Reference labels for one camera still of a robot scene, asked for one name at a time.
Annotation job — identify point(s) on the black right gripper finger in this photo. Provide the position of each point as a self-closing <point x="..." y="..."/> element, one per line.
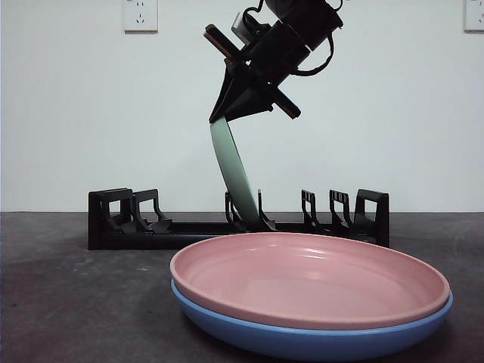
<point x="227" y="90"/>
<point x="253" y="100"/>

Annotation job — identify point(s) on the pale green plate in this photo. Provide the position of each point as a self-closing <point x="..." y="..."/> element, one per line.
<point x="230" y="166"/>

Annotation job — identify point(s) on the pink plate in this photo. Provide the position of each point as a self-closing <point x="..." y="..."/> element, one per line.
<point x="302" y="272"/>

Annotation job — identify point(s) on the blue plate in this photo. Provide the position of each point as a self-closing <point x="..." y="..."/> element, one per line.
<point x="302" y="342"/>

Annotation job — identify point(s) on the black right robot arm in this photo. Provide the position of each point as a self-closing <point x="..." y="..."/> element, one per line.
<point x="310" y="15"/>

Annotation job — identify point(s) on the black plate rack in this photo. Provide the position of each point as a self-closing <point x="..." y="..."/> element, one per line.
<point x="113" y="242"/>

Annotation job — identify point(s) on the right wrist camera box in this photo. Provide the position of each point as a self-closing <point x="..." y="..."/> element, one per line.
<point x="239" y="25"/>

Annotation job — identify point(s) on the white wall socket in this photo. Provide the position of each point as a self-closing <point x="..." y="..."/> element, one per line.
<point x="140" y="17"/>
<point x="474" y="17"/>

